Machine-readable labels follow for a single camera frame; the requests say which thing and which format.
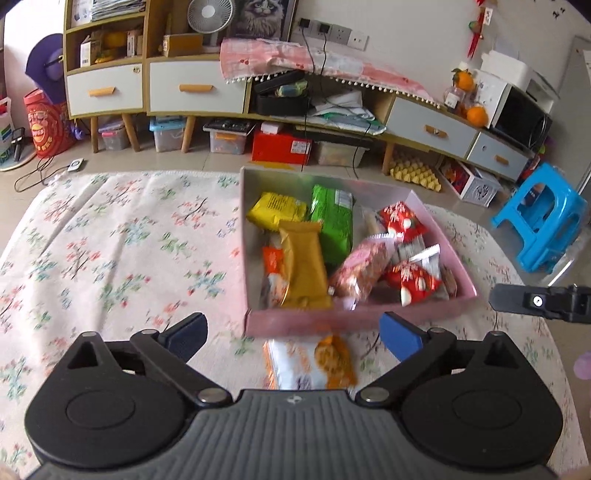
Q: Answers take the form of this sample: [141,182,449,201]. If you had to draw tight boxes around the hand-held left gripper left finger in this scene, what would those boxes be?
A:
[65,311,232,407]

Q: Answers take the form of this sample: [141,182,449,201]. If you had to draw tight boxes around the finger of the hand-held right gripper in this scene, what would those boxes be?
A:
[488,284,573,319]

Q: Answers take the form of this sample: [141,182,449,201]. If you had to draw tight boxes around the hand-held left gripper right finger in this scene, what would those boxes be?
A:
[353,311,522,409]

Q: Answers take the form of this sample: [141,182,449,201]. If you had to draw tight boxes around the red snack packet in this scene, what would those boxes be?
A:
[385,261,441,308]
[379,202,428,243]

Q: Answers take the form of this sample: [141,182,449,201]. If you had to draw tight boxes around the pink speckled snack packet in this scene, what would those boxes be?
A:
[329,237,393,301]

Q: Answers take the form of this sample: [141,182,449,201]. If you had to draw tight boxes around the pink cardboard box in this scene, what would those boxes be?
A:
[239,166,478,337]

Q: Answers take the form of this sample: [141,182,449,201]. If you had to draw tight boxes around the white orange cracker packet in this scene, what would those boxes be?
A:
[263,335,358,391]

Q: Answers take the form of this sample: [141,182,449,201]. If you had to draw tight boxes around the orange white snack packet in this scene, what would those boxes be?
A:
[261,246,289,308]

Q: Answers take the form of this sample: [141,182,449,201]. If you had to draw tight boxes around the mustard snack packet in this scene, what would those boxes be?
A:
[278,220,333,309]

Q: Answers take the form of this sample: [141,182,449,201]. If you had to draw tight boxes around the green snack packet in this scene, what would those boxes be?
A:
[309,185,354,264]

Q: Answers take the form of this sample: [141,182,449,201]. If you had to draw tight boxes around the yellow snack packet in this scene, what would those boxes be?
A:
[247,191,308,229]

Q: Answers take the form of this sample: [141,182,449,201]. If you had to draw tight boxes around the blue plastic stool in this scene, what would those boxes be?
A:
[490,162,588,274]

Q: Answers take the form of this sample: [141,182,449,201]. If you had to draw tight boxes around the floral tablecloth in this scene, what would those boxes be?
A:
[0,171,580,480]

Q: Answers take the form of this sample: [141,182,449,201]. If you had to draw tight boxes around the white red printed box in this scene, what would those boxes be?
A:
[436,159,504,206]

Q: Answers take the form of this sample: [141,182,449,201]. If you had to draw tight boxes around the yellow egg tray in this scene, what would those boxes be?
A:
[390,159,443,192]

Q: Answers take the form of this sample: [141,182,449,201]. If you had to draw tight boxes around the black microwave oven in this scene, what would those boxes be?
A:
[475,74,552,151]

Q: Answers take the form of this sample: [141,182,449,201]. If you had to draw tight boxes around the clear storage bin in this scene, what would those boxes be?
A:
[205,131,252,155]
[99,124,130,151]
[314,138,370,167]

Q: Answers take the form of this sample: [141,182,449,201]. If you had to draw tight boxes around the clear bin blue lid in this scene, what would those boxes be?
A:
[150,117,185,153]

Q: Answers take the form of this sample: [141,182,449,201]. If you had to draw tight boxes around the red cardboard box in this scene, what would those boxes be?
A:
[252,129,312,166]

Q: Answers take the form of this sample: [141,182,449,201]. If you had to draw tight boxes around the grey refrigerator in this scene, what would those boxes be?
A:
[554,37,591,185]

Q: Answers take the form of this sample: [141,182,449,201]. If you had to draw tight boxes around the wooden cabinet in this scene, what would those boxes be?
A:
[62,0,532,183]

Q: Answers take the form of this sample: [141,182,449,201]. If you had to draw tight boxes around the pile of papers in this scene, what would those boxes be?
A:
[309,92,386,134]

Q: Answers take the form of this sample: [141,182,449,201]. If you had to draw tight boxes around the black storage box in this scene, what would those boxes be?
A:
[255,71,309,116]

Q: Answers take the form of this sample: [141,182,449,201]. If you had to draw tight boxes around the red printed bag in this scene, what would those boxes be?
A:
[23,89,75,158]

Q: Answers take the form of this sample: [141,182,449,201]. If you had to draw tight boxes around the pink tasselled cloth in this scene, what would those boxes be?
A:
[219,38,441,109]

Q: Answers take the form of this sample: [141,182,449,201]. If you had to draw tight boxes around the brown cardboard box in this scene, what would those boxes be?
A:
[163,33,204,57]

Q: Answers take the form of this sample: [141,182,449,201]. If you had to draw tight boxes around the yellow shelf item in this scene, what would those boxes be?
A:
[95,30,127,63]

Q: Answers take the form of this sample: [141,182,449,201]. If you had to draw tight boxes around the purple round fan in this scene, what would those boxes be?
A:
[25,33,65,104]

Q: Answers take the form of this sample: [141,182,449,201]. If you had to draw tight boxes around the white desk fan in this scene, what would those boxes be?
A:
[187,0,234,47]

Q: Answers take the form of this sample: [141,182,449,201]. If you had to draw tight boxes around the cat picture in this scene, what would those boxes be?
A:
[228,0,296,41]

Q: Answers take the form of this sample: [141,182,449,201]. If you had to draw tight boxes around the white drawer wooden handle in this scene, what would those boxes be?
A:
[148,60,247,115]
[66,64,144,116]
[466,131,529,181]
[385,97,478,158]

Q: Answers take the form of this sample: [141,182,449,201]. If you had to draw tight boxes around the black power cable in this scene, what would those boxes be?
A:
[318,30,377,180]
[298,25,315,174]

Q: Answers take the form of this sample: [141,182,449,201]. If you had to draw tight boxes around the red wall ornament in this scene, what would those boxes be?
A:
[468,0,492,58]

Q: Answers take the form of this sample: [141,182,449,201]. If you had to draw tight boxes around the wall socket row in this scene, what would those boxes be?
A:
[298,17,370,51]

